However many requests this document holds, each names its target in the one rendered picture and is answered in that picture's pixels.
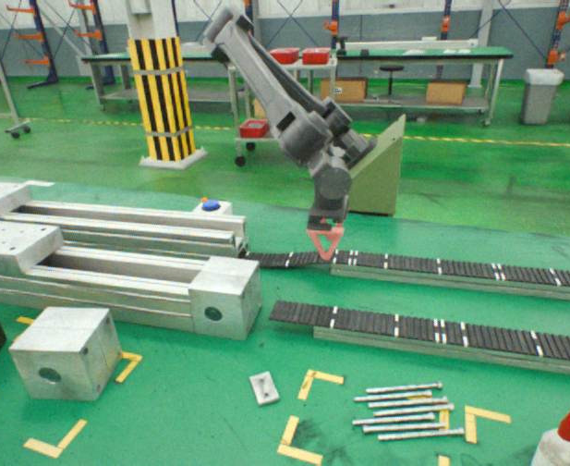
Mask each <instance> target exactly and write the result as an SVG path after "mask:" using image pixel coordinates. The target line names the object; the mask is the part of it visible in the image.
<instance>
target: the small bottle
mask: <svg viewBox="0 0 570 466"><path fill-rule="evenodd" d="M530 466H570V412H569V413H568V414H567V415H566V416H565V417H564V418H563V419H562V420H561V422H560V425H559V427H558V428H556V429H552V430H550V431H547V432H545V433H544V434H543V435H542V437H541V440H540V442H539V445H538V447H537V450H536V453H535V455H534V458H533V460H532V463H531V465H530Z"/></svg>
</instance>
